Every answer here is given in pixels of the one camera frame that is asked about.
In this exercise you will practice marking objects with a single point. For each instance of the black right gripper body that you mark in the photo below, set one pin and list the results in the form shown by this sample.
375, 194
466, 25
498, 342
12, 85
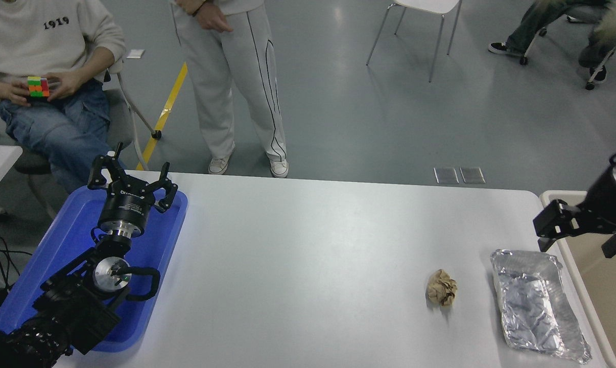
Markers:
612, 209

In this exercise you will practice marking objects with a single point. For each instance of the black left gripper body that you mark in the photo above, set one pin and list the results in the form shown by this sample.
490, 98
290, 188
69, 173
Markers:
126, 209

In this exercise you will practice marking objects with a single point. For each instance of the colourful puzzle cube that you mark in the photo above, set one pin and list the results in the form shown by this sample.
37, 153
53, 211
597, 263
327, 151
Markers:
38, 87

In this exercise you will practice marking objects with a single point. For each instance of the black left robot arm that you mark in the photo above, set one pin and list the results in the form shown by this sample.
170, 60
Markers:
73, 306

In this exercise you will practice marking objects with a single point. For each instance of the seated person's left hand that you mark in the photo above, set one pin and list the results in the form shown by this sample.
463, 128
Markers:
65, 83

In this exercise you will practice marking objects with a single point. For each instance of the seated person's right hand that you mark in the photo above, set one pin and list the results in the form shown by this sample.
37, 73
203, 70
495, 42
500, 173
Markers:
17, 92

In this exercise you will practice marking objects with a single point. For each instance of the standing person's right hand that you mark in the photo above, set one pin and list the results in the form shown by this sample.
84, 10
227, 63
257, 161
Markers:
215, 19

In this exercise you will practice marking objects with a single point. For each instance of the large pale bin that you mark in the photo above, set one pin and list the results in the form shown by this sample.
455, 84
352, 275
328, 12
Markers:
609, 286

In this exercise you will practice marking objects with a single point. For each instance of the grey office chair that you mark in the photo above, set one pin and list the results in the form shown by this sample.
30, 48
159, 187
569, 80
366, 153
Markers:
120, 128

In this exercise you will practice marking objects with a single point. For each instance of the blue plastic tray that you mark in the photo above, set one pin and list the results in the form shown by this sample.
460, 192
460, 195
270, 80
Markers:
68, 240

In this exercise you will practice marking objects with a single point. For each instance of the seated person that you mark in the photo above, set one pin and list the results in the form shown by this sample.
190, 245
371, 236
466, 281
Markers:
57, 128

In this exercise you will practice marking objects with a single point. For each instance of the silver foil tray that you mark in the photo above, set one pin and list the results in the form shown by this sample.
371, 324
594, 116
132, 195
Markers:
532, 306

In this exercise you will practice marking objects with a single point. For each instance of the clear floor plate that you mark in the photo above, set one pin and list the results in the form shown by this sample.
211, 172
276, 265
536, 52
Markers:
446, 176
472, 175

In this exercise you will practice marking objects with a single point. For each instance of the crumpled tan paper ball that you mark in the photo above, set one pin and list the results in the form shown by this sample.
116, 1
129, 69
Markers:
441, 289

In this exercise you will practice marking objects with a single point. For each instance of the standing person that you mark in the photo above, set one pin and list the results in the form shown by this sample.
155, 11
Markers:
236, 76

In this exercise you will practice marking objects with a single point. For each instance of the white rolling chair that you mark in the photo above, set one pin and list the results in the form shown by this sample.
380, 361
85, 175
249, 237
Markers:
601, 64

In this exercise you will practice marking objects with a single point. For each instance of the person on rolling chair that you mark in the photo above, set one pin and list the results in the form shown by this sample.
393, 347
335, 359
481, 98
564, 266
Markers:
543, 20

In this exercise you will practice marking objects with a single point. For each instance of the white chair with metal legs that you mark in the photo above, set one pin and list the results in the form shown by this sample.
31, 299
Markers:
430, 4

